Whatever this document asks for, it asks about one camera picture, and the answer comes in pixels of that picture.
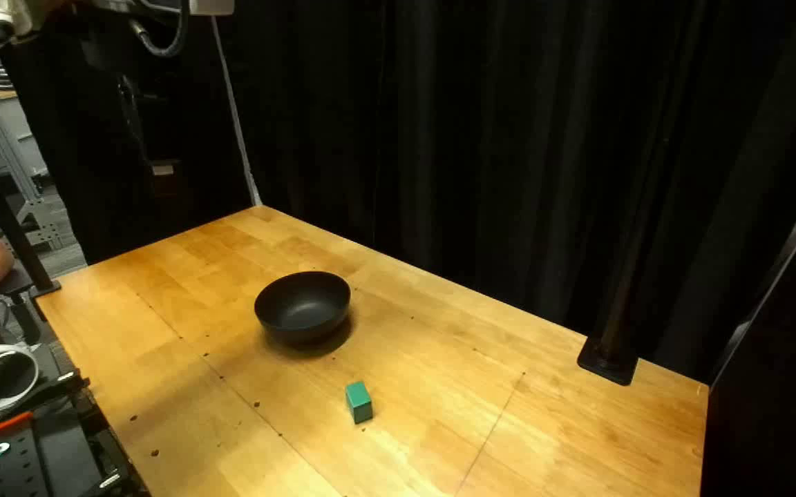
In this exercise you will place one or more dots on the black side cart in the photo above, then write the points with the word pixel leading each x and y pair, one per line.
pixel 68 451

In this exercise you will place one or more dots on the green block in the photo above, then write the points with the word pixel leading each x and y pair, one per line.
pixel 361 403

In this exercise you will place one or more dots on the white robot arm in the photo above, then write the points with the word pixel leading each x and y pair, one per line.
pixel 161 25

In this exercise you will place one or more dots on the dark monitor panel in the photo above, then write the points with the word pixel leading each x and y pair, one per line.
pixel 750 436

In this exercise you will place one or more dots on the black post base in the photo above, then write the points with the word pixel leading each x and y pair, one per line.
pixel 613 366

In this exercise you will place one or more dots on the black bowl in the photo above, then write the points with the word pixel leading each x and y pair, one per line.
pixel 303 306

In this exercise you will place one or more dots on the black curtain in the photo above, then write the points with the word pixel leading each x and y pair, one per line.
pixel 624 166

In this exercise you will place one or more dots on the orange handled tool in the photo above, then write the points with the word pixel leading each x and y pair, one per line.
pixel 16 420

